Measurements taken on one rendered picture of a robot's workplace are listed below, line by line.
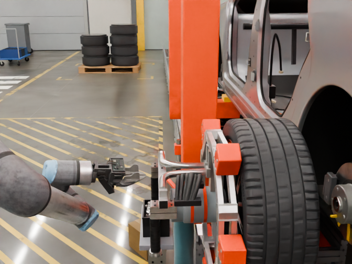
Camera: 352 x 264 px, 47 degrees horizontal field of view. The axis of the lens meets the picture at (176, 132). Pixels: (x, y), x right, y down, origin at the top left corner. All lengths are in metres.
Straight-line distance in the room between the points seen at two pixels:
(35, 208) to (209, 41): 1.10
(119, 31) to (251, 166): 8.48
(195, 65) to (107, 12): 10.62
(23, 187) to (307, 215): 0.84
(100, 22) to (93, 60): 2.80
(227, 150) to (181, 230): 0.56
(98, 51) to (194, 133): 7.98
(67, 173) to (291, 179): 0.76
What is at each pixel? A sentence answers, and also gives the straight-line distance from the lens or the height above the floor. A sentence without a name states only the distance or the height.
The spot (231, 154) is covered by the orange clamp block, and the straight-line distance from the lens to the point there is 1.30.
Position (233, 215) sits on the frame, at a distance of 1.33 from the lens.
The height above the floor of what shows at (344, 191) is 0.92.
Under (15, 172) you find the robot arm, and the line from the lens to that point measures 1.01.
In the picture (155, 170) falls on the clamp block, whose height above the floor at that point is 0.93.
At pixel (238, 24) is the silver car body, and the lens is 3.89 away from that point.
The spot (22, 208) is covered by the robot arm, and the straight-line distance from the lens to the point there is 1.04.
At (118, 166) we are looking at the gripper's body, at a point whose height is 1.03.
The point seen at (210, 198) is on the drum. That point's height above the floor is 0.90.
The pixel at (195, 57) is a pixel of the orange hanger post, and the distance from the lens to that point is 1.83.
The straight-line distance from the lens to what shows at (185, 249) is 1.79.
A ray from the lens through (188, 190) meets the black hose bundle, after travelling 1.35.
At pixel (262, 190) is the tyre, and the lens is 1.31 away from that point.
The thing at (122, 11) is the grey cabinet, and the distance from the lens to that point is 12.34.
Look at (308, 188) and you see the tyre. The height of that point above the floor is 1.04.
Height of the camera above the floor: 1.60
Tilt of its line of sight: 18 degrees down
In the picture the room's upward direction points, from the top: straight up
